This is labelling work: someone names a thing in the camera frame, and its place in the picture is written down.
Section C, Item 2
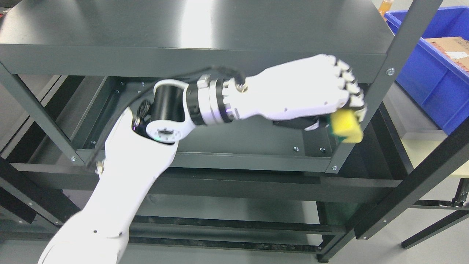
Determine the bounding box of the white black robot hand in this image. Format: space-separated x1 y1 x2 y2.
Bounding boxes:
217 54 368 122

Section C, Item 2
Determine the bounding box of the green yellow sponge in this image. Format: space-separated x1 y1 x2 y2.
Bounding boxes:
329 109 363 144

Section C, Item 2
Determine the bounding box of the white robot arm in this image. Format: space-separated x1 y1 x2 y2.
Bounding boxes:
38 66 245 264

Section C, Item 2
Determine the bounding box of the grey metal shelving unit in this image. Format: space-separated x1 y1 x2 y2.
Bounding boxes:
0 0 444 263

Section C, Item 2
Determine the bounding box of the blue plastic bin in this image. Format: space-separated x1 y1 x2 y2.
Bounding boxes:
396 5 469 134

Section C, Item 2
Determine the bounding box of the cardboard box in bin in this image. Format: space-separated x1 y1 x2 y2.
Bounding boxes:
425 36 469 72

